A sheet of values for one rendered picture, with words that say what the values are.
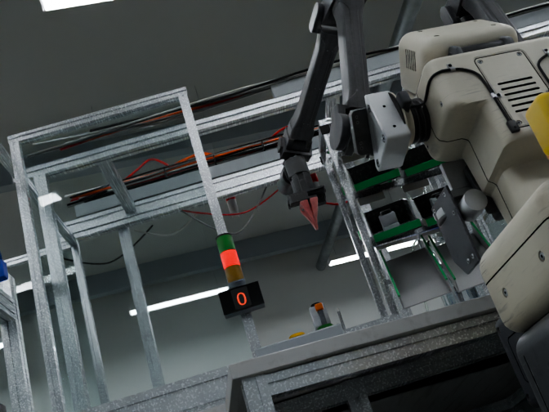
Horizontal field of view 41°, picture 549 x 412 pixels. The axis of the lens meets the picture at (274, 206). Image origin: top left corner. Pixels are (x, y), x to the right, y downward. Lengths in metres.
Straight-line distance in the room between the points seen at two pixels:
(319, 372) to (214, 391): 0.43
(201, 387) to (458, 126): 0.87
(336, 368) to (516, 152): 0.52
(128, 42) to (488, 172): 6.80
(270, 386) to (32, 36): 6.56
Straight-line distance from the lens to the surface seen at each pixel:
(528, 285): 0.97
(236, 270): 2.18
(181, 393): 1.82
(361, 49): 1.66
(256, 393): 1.42
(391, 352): 1.48
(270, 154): 3.38
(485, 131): 1.37
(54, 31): 7.71
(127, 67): 8.30
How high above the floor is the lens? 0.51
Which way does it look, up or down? 25 degrees up
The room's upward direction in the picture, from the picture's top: 18 degrees counter-clockwise
